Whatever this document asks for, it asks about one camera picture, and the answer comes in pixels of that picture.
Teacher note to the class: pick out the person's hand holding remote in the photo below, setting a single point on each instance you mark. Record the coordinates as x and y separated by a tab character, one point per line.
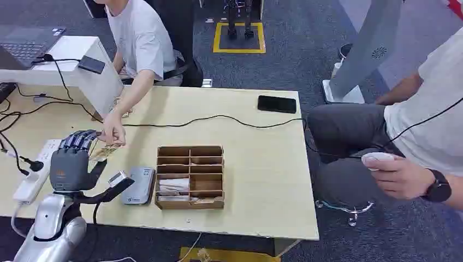
398	179

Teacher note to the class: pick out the person's hand holding card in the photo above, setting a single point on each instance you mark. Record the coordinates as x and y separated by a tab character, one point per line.
113	131

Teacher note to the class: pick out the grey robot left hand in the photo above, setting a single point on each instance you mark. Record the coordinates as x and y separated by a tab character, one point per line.
68	170

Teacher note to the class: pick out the white hand remote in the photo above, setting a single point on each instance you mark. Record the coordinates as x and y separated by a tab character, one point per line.
378	157

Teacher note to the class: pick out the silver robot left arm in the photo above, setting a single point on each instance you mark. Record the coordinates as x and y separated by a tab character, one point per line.
49	224

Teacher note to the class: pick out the black plug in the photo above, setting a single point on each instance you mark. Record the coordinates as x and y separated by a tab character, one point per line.
35	166

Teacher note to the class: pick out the white power strip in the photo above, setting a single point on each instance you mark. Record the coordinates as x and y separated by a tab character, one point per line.
34	179

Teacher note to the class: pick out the black wristwatch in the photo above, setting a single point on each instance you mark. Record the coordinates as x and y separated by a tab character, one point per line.
438	188

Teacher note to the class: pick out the white desk riser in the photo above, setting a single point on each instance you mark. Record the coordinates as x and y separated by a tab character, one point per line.
97	86

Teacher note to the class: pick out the chrome chair base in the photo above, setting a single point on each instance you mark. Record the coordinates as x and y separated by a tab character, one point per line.
345	209

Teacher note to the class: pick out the grey flat device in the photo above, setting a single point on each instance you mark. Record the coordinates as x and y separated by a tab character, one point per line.
139	186

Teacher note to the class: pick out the small black flat device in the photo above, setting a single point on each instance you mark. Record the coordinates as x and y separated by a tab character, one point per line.
91	64

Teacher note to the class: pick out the person in white shirt with watch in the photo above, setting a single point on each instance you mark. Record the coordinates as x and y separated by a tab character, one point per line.
437	119

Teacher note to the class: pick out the stack of white cards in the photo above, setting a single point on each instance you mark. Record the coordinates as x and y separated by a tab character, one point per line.
174	188

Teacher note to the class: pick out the person in white shirt seated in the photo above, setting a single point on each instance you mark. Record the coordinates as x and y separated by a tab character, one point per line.
143	39

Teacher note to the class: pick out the wooden divided card box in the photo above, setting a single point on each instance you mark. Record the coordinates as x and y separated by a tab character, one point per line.
208	184

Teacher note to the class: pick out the black chair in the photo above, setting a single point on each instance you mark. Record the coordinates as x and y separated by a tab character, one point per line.
181	36

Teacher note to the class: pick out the dark grey laptop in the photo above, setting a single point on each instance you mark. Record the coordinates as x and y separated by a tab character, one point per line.
25	43

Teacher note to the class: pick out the grey kiosk stand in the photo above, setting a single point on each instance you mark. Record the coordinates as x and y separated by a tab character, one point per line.
365	47

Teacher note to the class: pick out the black smartphone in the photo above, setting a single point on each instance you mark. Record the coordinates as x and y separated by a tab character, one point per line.
276	104

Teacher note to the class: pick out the black robot legs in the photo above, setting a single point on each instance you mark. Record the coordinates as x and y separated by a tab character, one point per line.
238	18

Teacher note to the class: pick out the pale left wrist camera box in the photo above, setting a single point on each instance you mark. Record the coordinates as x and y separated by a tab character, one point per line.
118	179

